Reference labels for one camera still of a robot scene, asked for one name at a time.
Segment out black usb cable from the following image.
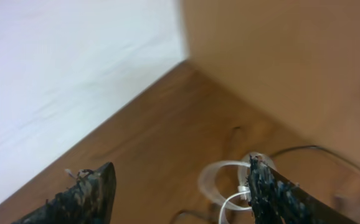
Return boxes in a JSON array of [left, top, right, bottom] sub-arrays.
[[169, 144, 360, 224]]

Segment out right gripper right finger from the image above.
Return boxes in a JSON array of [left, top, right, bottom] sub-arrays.
[[248, 156, 355, 224]]

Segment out white usb cable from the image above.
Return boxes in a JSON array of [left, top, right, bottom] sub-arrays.
[[197, 151, 277, 224]]

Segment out cardboard panel at right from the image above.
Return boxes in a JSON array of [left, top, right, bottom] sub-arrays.
[[180, 0, 360, 165]]

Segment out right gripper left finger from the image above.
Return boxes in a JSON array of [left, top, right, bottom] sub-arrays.
[[16, 162, 116, 224]]

